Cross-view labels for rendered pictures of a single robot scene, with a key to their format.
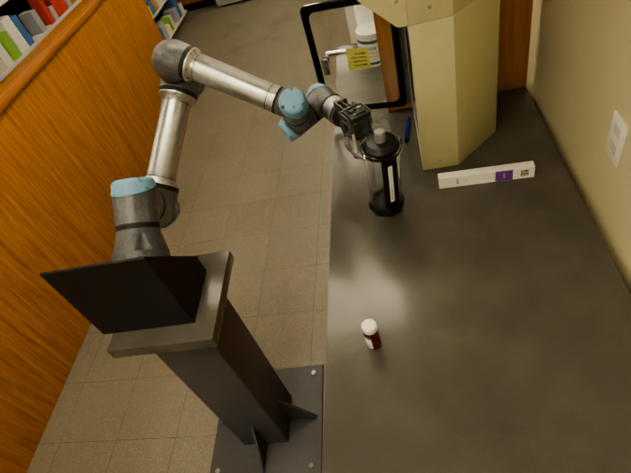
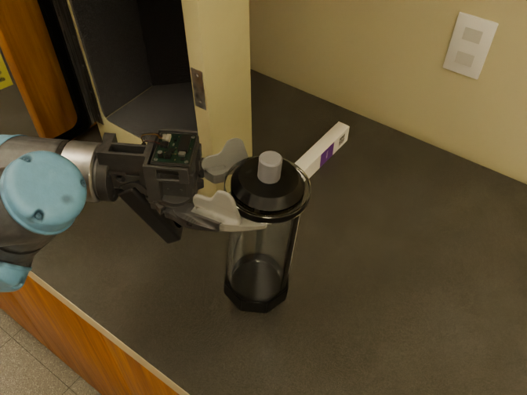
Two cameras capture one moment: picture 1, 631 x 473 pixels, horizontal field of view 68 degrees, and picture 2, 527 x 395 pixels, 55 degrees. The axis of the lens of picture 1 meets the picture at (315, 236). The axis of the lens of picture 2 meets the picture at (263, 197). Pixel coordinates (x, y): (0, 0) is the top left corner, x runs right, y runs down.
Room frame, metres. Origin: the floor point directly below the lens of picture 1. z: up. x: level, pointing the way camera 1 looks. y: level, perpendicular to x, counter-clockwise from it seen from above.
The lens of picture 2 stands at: (0.84, 0.17, 1.66)
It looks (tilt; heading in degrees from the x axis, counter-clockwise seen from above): 48 degrees down; 289
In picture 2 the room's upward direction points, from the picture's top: straight up
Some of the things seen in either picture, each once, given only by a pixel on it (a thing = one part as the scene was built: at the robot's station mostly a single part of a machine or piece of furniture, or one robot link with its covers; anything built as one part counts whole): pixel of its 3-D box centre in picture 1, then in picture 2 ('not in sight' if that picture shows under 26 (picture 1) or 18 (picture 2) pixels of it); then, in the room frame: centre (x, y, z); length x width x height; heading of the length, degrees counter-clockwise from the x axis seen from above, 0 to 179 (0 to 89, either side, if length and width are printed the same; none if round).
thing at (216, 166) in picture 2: (385, 129); (236, 156); (1.03, -0.27, 1.21); 0.09 x 0.03 x 0.06; 38
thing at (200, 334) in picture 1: (174, 301); not in sight; (0.97, 0.47, 0.92); 0.32 x 0.32 x 0.04; 74
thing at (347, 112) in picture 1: (351, 120); (152, 172); (1.11, -0.20, 1.22); 0.12 x 0.08 x 0.09; 14
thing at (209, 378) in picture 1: (232, 373); not in sight; (0.97, 0.47, 0.45); 0.48 x 0.48 x 0.90; 74
